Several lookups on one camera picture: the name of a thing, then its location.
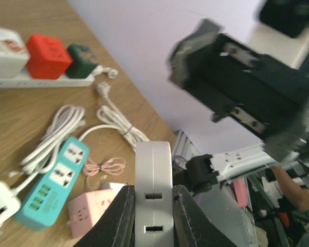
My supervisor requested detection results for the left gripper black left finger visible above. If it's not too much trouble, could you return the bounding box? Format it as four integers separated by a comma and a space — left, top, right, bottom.
74, 185, 135, 247

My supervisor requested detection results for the white square charger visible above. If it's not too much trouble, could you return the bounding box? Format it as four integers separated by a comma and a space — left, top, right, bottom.
134, 142, 174, 246

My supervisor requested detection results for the pink thin cable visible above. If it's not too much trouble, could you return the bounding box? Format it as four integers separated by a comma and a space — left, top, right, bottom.
82, 156, 126, 178

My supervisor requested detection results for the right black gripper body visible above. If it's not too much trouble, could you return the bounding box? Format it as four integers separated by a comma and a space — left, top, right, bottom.
185, 34, 309, 136

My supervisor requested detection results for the red cube adapter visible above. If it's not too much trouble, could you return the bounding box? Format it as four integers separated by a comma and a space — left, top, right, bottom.
26, 34, 72, 80

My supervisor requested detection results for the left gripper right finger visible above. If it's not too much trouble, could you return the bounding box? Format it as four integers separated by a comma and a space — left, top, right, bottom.
172, 185, 235, 247

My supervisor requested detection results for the dark green cube adapter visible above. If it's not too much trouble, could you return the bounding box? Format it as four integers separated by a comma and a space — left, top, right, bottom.
65, 44, 99, 79

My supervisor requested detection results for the person forearm in background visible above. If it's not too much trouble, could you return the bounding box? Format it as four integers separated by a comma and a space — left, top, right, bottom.
270, 166, 309, 211

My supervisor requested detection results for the long white power strip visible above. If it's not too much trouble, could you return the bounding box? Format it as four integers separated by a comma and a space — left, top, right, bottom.
0, 74, 95, 89

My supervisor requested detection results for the pink cube adapter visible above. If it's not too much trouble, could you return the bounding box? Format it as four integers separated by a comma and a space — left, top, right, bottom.
67, 189, 117, 238

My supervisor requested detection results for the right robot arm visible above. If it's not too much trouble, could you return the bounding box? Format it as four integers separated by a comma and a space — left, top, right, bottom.
169, 18, 309, 193

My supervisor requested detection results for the white cable bundle centre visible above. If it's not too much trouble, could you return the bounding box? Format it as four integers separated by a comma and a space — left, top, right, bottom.
17, 104, 87, 175

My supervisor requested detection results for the teal power strip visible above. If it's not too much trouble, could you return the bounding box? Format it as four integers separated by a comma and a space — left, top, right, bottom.
14, 137, 90, 231

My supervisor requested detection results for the white cartoon cube adapter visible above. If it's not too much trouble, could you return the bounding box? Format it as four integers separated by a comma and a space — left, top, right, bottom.
0, 27, 30, 78

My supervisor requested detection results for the white power strip centre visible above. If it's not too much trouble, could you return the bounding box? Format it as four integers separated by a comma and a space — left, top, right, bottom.
0, 181, 21, 225

